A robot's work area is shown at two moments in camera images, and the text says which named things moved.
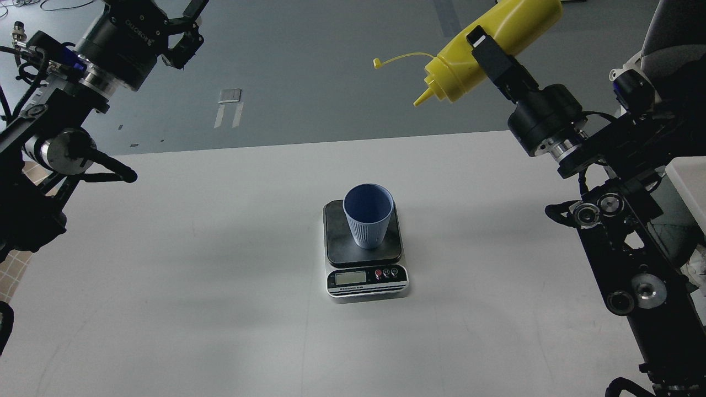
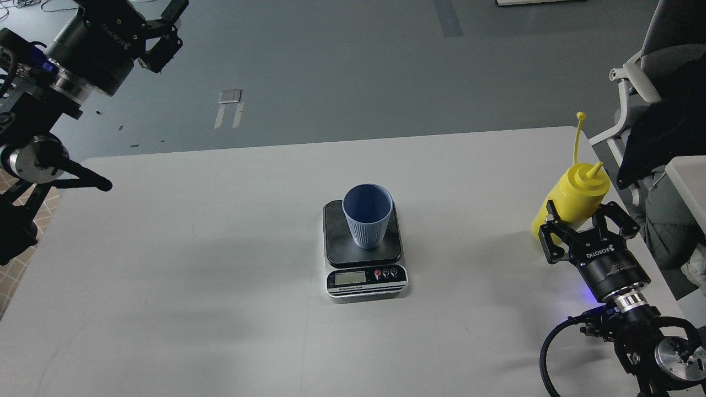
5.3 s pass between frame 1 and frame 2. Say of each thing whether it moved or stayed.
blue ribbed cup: stayed
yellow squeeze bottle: moved
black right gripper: moved
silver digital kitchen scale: stayed
